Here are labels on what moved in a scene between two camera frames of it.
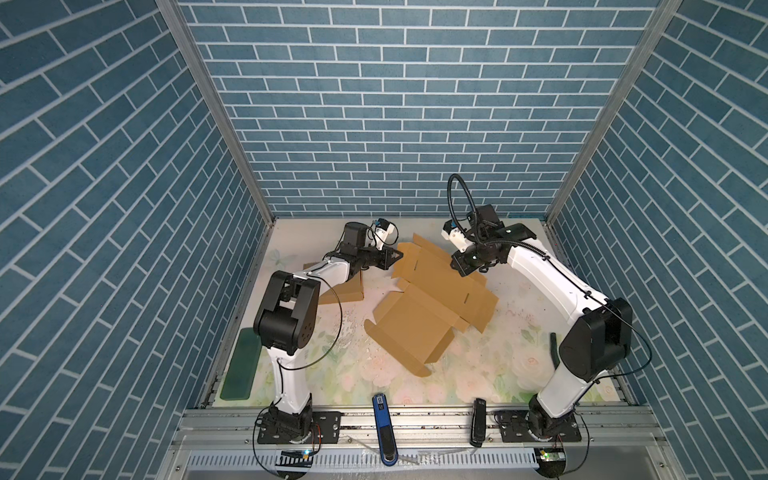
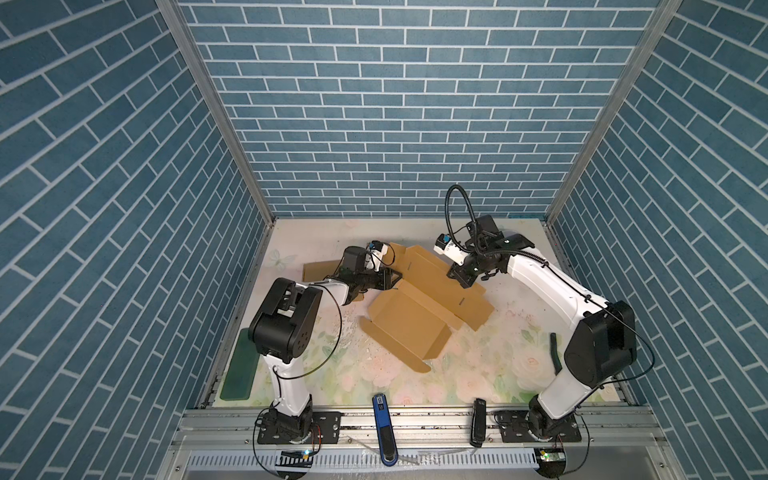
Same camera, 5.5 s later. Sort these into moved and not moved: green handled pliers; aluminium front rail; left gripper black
Moved: left gripper black
Not moved: green handled pliers; aluminium front rail
